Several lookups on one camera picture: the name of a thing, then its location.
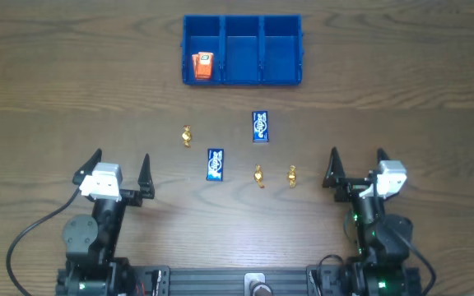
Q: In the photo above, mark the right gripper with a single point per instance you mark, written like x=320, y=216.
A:
x=348, y=189

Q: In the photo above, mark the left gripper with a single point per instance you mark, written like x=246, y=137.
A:
x=131, y=198

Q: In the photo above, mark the gold candy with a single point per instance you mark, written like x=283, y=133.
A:
x=187, y=135
x=291, y=175
x=258, y=175

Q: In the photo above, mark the blue candy pack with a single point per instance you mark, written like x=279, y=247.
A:
x=260, y=126
x=215, y=164

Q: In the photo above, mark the blue tray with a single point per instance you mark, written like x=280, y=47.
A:
x=278, y=57

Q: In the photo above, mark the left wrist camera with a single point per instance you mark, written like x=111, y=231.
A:
x=102, y=181

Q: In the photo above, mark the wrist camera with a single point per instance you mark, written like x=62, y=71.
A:
x=389, y=178
x=102, y=181

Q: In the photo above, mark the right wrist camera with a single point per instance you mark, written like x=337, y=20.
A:
x=389, y=178

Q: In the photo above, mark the mounting rail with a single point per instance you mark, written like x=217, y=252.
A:
x=212, y=283

